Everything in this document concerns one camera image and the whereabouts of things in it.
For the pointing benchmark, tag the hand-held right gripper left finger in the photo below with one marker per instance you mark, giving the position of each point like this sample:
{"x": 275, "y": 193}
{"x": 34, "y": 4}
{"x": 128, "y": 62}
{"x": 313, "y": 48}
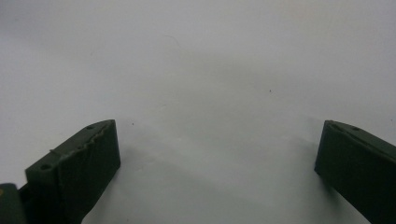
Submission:
{"x": 84, "y": 165}

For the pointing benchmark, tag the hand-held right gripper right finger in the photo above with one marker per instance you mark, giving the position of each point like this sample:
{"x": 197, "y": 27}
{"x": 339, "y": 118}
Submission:
{"x": 358, "y": 168}

